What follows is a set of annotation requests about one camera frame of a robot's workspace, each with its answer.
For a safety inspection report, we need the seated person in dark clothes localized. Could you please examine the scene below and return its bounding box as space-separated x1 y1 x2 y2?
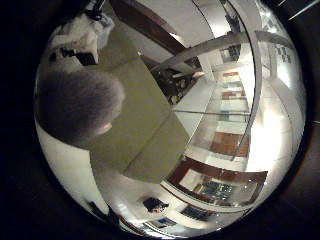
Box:
142 196 170 215

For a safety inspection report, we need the grey and white bunny plush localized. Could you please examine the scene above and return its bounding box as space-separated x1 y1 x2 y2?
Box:
34 67 127 148

